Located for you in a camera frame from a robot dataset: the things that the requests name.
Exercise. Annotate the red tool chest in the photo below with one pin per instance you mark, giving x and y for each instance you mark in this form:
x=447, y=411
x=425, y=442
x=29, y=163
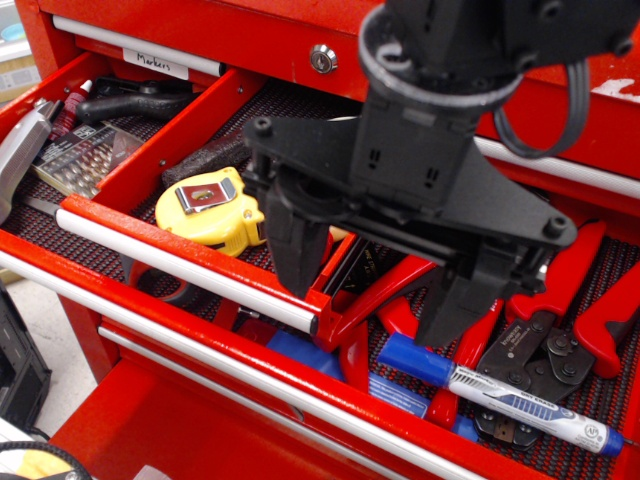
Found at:
x=269, y=38

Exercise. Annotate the black equipment box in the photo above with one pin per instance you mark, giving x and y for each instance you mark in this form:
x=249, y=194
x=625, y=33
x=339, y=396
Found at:
x=25, y=377

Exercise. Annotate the red lower open drawer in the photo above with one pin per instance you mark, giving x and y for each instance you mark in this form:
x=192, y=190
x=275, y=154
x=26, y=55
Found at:
x=217, y=390

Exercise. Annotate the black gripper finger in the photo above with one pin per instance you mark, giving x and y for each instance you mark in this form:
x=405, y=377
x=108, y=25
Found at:
x=458, y=296
x=297, y=245

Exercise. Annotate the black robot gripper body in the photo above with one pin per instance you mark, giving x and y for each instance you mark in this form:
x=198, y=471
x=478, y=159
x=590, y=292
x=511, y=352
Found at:
x=407, y=173

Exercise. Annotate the red upper open drawer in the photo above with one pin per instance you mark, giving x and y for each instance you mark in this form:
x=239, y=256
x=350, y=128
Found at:
x=165, y=165

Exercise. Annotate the black red scissors handle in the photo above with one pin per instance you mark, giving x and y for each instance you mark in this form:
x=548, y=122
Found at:
x=155, y=282

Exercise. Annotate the black foam block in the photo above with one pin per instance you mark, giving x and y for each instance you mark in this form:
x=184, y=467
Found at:
x=226, y=151

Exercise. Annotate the red handled pliers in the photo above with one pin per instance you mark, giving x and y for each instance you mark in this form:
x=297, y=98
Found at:
x=395, y=316

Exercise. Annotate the black handled tool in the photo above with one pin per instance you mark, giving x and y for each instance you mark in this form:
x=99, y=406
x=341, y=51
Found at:
x=154, y=99

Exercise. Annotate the white markers label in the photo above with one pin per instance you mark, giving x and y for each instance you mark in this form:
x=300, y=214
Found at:
x=155, y=63

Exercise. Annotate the red open drawer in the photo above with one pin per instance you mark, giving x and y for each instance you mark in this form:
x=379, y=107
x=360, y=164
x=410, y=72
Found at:
x=165, y=165
x=217, y=390

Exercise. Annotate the red handled crimping tool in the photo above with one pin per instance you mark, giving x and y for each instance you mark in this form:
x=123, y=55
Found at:
x=536, y=355

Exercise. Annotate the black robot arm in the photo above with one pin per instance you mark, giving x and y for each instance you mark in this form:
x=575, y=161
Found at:
x=468, y=47

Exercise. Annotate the silver metal tool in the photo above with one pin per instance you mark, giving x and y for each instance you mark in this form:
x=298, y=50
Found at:
x=21, y=146

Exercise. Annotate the yellow tape measure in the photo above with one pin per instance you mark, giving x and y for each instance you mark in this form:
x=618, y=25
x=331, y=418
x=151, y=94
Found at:
x=212, y=209

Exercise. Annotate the blue dry erase marker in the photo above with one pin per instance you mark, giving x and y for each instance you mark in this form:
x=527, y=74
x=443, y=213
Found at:
x=402, y=354

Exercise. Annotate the silver cabinet lock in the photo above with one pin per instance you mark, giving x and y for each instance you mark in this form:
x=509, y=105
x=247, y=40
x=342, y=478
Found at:
x=323, y=59

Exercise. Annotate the white glue bottle red cap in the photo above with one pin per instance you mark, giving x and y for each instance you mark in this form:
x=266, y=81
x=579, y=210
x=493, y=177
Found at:
x=337, y=234

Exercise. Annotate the red threadlocker tube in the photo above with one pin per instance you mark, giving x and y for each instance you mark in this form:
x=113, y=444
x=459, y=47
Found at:
x=66, y=119

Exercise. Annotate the black gold box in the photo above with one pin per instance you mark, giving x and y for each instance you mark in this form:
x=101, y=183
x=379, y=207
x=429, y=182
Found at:
x=364, y=263

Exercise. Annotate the red handled wire stripper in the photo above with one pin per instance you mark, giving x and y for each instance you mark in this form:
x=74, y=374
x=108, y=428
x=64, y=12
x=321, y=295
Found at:
x=395, y=283

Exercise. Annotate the drill bit set case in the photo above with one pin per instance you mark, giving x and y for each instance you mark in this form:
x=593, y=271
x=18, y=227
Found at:
x=78, y=161

